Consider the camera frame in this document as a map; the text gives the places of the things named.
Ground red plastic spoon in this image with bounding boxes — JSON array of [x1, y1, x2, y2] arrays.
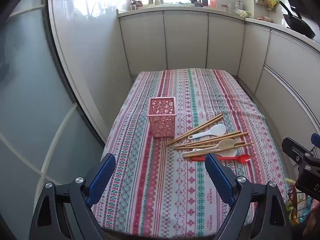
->
[[190, 154, 251, 162]]

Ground pink perforated utensil basket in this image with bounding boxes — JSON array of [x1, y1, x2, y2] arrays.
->
[[146, 96, 178, 138]]

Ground white rice paddle with hole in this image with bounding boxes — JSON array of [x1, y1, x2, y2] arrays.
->
[[187, 124, 227, 140]]

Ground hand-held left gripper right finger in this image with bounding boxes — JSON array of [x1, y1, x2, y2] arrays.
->
[[204, 152, 293, 240]]

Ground beige plastic spoon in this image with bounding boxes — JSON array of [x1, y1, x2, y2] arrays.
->
[[192, 138, 236, 153]]

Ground frosted glass sliding door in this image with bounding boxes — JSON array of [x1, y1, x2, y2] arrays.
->
[[0, 0, 105, 230]]

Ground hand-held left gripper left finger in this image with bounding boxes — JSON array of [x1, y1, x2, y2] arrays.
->
[[29, 153, 117, 240]]

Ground pile of wooden chopsticks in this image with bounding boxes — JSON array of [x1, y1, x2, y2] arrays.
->
[[166, 113, 255, 158]]

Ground yellow snack packet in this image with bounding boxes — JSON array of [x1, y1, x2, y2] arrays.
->
[[255, 0, 278, 12]]

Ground white kitchen countertop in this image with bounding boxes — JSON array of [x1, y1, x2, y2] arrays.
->
[[117, 3, 320, 46]]

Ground patterned striped tablecloth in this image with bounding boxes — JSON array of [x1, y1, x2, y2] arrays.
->
[[91, 68, 288, 240]]

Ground orange snack packet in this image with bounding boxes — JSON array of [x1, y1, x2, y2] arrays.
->
[[289, 189, 304, 206]]

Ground black wok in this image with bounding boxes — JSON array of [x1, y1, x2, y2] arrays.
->
[[278, 0, 317, 40]]

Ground wire basket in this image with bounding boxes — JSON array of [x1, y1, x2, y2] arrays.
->
[[285, 177, 316, 233]]

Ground white kitchen cabinets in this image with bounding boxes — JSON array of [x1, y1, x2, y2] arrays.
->
[[117, 6, 320, 155]]

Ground person's right hand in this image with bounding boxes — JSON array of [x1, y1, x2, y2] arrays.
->
[[303, 211, 320, 240]]

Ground white plain rice paddle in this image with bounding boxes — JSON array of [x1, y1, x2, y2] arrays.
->
[[182, 148, 237, 158]]

